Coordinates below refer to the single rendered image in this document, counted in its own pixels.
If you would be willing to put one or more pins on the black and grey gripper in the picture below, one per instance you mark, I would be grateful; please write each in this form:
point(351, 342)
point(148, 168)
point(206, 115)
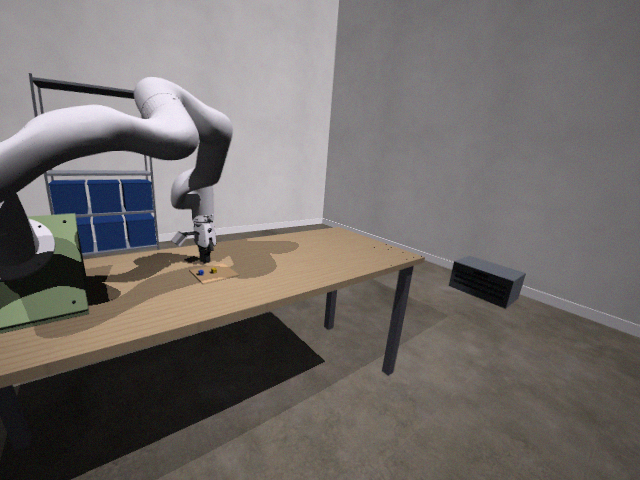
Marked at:
point(205, 237)

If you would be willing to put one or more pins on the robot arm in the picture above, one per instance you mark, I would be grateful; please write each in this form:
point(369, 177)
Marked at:
point(167, 132)

